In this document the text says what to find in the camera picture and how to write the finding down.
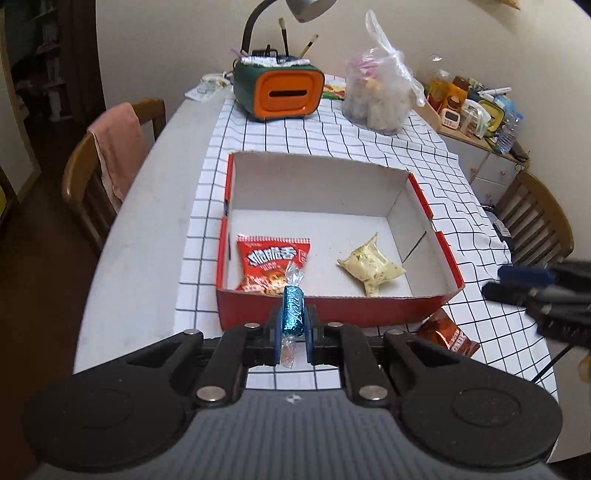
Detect blue foil candy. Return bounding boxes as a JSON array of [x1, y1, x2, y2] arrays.
[[280, 262, 304, 369]]

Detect cream yellow snack packet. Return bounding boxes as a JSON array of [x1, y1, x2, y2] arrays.
[[337, 234, 406, 297]]

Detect clear plastic bag of snacks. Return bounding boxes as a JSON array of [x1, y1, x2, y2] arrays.
[[342, 10, 426, 133]]

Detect white black grid tablecloth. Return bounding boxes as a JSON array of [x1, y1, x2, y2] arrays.
[[174, 94, 557, 392]]

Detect wooden chair right side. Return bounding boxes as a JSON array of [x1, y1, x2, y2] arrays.
[[493, 171, 574, 266]]

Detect red snack packet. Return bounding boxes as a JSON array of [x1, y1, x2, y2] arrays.
[[236, 234, 311, 296]]

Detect brown foil snack packet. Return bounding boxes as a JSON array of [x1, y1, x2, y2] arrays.
[[415, 309, 480, 357]]

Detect red and white cardboard box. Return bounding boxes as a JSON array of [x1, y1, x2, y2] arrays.
[[215, 151, 465, 330]]

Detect white side cabinet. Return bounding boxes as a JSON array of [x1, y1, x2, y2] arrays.
[[416, 104, 529, 206]]

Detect plastic water bottle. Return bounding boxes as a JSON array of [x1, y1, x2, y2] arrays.
[[496, 112, 523, 154]]

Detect white digital timer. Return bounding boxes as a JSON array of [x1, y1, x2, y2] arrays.
[[440, 107, 461, 130]]

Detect wooden chair with towel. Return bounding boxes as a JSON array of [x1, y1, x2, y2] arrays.
[[62, 98, 166, 251]]

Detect orange green tissue box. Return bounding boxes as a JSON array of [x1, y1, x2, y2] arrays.
[[232, 56, 325, 121]]

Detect pink towel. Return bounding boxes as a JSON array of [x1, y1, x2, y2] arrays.
[[87, 102, 148, 213]]

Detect grey desk lamp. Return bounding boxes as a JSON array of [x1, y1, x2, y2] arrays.
[[239, 0, 340, 56]]

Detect dark wooden bookshelf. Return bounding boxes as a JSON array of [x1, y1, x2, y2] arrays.
[[1, 0, 105, 127]]

